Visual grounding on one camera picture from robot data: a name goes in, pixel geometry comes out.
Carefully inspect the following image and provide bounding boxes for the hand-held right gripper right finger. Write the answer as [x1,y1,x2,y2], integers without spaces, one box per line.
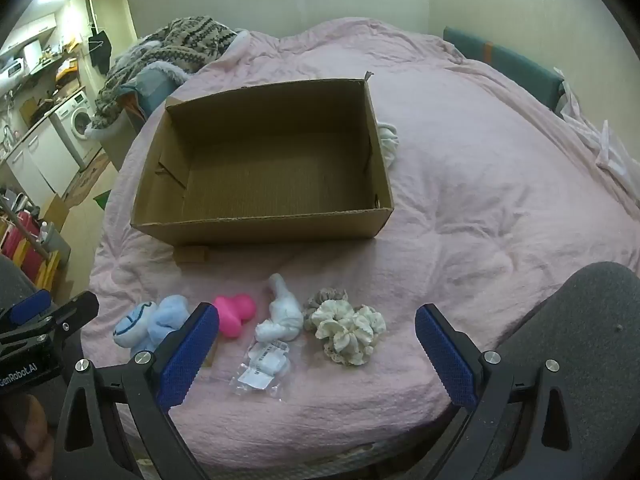
[414,303,573,480]

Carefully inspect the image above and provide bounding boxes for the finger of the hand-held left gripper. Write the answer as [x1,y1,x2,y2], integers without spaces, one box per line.
[0,289,54,328]
[27,291,100,343]

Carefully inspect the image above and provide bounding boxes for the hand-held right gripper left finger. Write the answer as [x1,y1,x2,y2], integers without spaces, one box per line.
[52,302,221,480]

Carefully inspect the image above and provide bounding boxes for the light blue fuzzy socks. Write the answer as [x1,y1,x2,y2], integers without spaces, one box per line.
[112,295,192,358]

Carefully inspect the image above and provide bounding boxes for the pink rubber toy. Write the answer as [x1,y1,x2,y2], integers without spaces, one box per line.
[212,294,258,337]

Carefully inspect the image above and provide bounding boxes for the clear plastic packet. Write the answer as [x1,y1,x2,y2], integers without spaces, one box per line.
[231,340,292,402]

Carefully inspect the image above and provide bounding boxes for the white sock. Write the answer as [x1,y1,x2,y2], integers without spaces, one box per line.
[255,273,304,345]

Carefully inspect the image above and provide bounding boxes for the cream scrunchie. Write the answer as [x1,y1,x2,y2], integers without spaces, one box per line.
[310,300,387,356]

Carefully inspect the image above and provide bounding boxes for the grey-brown scrunchie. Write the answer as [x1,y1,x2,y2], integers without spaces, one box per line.
[302,287,347,318]

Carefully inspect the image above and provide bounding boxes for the brown cardboard box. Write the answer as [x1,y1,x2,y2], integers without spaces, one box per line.
[130,76,396,264]

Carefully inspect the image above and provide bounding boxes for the person's left hand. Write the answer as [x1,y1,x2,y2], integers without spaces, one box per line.
[0,394,55,480]

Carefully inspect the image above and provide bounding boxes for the person's left leg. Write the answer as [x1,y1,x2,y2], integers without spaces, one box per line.
[0,255,41,306]

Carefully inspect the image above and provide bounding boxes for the person's leg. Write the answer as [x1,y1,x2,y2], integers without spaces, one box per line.
[0,255,41,306]
[497,261,640,480]

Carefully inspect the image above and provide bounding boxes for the red suitcase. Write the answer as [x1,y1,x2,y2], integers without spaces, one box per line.
[0,212,47,281]

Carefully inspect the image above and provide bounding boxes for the wooden drying rack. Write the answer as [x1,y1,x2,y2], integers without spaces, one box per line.
[0,200,56,263]

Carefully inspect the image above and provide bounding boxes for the white kitchen cabinet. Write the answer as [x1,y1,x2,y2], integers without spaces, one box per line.
[5,120,71,201]

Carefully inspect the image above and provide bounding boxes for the person's right leg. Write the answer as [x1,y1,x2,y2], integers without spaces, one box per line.
[497,261,640,480]

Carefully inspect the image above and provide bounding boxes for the pink blanket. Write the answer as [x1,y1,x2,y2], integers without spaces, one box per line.
[80,17,640,466]

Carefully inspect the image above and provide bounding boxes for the white washing machine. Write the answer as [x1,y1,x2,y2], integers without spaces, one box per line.
[50,89,103,168]

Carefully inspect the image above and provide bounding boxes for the white crumpled cloth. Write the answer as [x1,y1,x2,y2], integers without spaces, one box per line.
[377,121,401,168]

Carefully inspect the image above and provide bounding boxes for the black hanging garment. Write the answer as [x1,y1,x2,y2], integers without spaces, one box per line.
[87,27,113,73]

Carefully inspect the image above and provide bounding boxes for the white garment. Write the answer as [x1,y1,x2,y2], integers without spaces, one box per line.
[552,67,640,191]

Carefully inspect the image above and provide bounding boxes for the patterned knit blanket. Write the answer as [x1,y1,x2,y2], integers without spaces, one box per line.
[85,16,251,136]

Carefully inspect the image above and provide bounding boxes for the teal headboard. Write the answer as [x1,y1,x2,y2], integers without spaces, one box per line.
[442,26,566,111]

